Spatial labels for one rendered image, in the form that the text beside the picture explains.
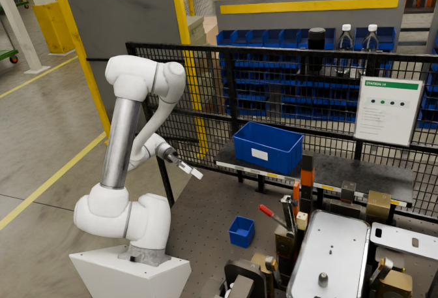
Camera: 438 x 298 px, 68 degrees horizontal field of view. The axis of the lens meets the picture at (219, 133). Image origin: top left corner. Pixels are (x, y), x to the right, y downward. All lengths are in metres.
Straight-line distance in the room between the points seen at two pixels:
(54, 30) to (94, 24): 4.86
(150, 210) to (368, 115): 1.02
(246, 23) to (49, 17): 5.85
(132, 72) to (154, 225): 0.64
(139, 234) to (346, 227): 0.83
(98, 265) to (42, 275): 1.58
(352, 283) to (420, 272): 0.53
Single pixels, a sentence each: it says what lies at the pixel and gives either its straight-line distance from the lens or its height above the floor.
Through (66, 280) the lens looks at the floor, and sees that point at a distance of 2.82.
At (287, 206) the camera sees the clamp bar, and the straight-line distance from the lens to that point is 1.16.
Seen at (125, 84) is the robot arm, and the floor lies 1.55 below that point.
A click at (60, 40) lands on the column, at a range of 8.33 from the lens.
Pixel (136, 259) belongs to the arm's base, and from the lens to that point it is 1.41.
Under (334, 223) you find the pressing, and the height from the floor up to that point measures 1.00.
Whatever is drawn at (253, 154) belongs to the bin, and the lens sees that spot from 1.58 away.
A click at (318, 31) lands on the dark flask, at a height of 1.61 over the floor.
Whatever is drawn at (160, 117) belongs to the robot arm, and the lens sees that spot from 1.57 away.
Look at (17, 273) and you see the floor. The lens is 3.09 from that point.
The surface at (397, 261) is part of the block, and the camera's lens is 1.36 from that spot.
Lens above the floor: 2.03
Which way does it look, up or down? 32 degrees down
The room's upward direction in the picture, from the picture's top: 8 degrees counter-clockwise
